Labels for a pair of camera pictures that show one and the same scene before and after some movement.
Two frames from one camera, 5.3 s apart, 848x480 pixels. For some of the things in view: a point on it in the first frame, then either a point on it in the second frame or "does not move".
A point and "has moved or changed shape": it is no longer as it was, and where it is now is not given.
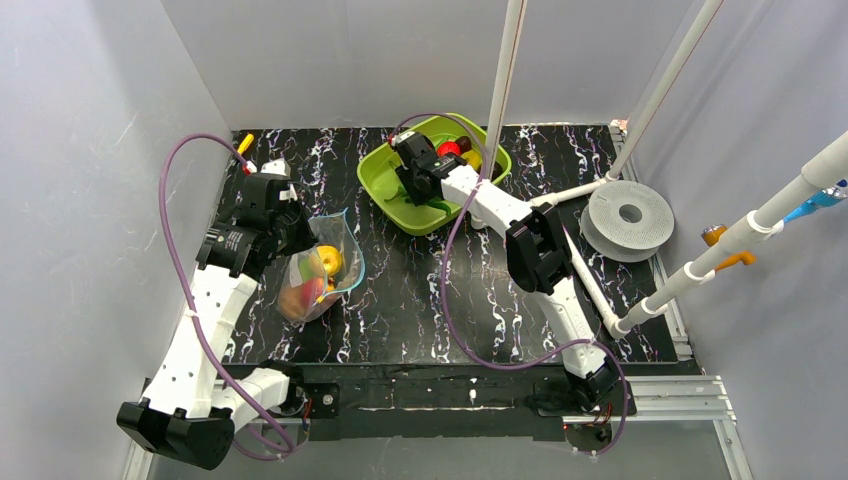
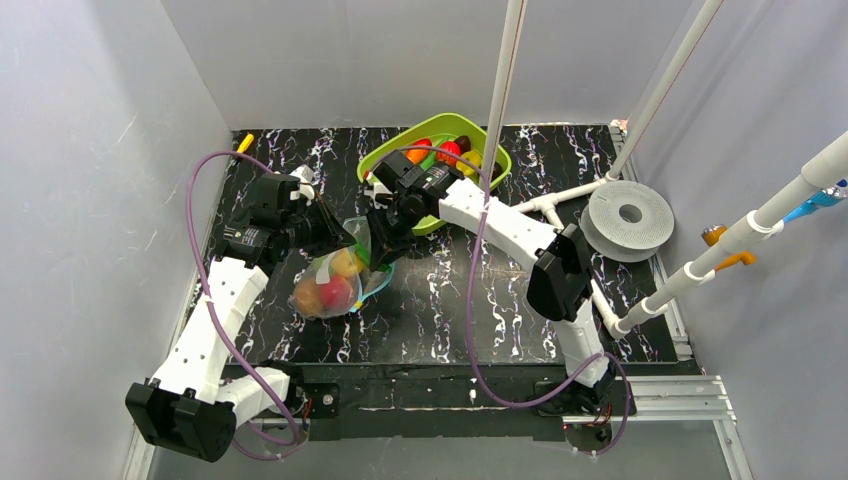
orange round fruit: [292, 302] -> [307, 296]
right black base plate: [552, 398] does not move
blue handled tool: [829, 196] does not move
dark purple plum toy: [464, 143] does not move
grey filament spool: [626, 221] does not move
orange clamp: [711, 234] does not move
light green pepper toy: [307, 268] -> [363, 252]
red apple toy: [312, 289] -> [337, 294]
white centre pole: [507, 82] does not move
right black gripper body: [411, 183] -> [387, 225]
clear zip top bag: [316, 275] has moved or changed shape
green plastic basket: [382, 186] does not move
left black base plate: [312, 400] does not move
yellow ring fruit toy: [473, 158] does not move
